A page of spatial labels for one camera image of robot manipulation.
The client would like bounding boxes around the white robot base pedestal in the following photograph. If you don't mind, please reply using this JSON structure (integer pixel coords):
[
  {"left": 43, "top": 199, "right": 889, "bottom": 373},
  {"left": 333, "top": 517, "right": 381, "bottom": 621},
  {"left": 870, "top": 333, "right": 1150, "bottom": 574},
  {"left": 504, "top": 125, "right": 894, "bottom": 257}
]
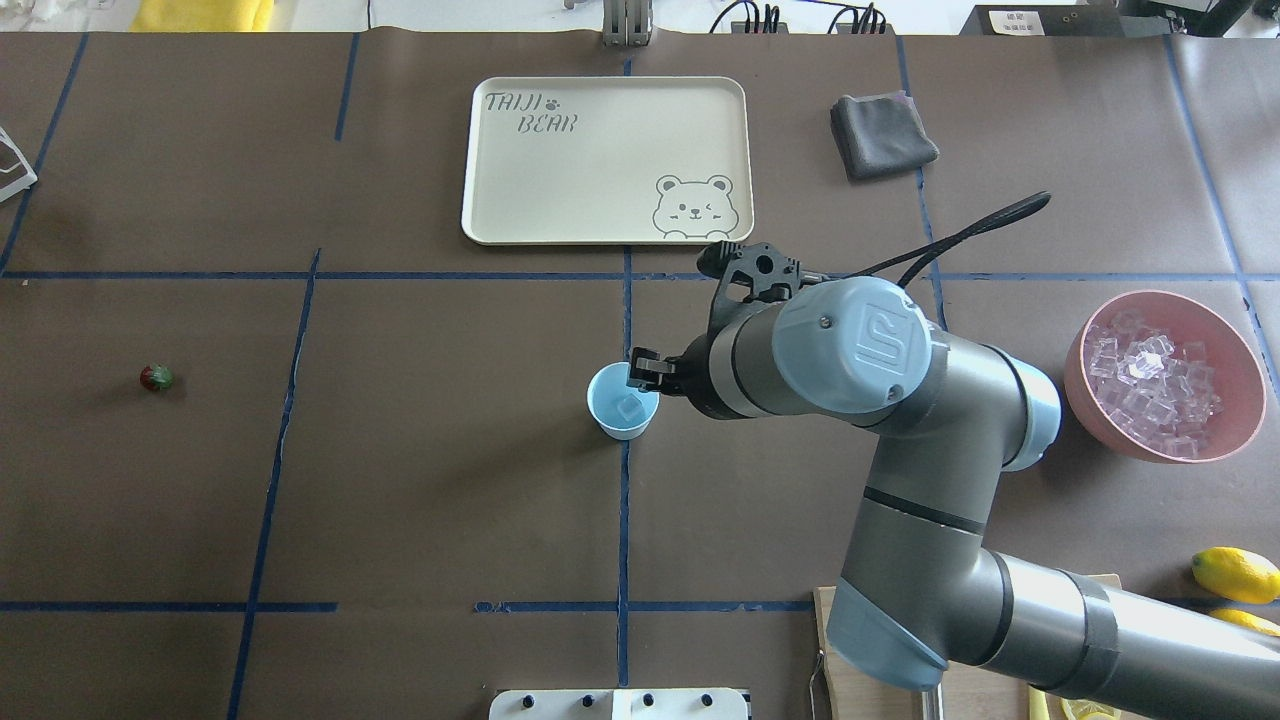
[{"left": 486, "top": 687, "right": 753, "bottom": 719}]

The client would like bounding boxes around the clear ice cubes pile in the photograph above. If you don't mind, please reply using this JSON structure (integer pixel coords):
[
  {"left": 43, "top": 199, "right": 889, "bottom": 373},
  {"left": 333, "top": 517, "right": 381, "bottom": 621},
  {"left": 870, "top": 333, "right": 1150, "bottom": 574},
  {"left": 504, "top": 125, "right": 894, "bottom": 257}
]
[{"left": 1082, "top": 310, "right": 1222, "bottom": 460}]

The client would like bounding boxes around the clear ice cube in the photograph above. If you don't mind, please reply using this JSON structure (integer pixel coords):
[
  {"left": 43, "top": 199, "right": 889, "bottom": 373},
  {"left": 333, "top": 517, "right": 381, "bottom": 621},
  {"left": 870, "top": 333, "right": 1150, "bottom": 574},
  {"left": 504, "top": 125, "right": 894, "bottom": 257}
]
[{"left": 616, "top": 395, "right": 646, "bottom": 425}]

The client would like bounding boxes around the red strawberry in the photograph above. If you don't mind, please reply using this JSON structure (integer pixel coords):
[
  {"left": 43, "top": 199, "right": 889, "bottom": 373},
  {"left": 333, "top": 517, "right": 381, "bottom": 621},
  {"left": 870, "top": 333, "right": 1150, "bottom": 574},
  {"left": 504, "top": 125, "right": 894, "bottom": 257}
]
[{"left": 138, "top": 364, "right": 177, "bottom": 392}]

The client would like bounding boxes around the pink bowl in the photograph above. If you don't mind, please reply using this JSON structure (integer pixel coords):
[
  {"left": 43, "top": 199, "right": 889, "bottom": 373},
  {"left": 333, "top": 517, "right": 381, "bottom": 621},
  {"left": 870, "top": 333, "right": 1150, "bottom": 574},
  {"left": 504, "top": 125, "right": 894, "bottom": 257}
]
[{"left": 1062, "top": 290, "right": 1268, "bottom": 465}]

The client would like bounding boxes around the light blue cup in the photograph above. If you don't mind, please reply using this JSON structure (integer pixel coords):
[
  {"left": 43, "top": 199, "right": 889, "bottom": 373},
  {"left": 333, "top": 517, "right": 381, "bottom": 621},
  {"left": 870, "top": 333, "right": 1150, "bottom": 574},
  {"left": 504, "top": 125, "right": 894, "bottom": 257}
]
[{"left": 585, "top": 363, "right": 660, "bottom": 441}]

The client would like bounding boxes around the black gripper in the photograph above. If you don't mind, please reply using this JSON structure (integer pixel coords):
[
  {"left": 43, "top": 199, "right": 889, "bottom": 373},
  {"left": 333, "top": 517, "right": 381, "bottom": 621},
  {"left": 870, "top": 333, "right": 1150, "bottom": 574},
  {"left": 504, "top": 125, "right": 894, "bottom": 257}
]
[{"left": 628, "top": 347, "right": 698, "bottom": 398}]

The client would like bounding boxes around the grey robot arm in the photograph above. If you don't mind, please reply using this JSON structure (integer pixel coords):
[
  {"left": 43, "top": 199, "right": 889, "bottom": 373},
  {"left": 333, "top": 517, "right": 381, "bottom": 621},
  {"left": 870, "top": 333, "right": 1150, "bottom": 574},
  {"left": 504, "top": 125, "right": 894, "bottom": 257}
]
[{"left": 628, "top": 275, "right": 1279, "bottom": 719}]

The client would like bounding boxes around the cream bear tray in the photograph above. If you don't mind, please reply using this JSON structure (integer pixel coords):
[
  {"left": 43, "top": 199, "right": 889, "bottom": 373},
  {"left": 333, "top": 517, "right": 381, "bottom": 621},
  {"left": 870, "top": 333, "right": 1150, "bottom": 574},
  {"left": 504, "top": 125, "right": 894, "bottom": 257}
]
[{"left": 460, "top": 76, "right": 755, "bottom": 247}]

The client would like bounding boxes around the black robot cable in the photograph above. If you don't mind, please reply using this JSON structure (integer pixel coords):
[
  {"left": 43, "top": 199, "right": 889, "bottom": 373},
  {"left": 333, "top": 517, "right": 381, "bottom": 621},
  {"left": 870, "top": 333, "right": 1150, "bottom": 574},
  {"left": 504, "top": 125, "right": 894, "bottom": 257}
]
[{"left": 840, "top": 191, "right": 1053, "bottom": 291}]

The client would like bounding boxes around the grey folded cloth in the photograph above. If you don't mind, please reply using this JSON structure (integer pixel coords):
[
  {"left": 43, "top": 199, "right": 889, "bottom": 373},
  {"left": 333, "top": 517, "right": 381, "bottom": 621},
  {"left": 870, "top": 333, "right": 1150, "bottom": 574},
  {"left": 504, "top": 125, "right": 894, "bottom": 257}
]
[{"left": 829, "top": 91, "right": 940, "bottom": 183}]

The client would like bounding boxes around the whole yellow lemon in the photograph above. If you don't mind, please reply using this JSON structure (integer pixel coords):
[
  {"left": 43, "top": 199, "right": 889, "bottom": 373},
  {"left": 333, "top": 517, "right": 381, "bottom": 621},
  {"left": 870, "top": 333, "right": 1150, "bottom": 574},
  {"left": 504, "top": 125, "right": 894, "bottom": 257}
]
[
  {"left": 1208, "top": 607, "right": 1280, "bottom": 637},
  {"left": 1190, "top": 546, "right": 1279, "bottom": 605}
]

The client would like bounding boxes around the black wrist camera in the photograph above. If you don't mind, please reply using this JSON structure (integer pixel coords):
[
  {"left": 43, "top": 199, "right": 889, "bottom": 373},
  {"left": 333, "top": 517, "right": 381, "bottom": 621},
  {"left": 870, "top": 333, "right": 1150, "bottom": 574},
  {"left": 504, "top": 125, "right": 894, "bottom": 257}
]
[{"left": 696, "top": 241, "right": 833, "bottom": 337}]

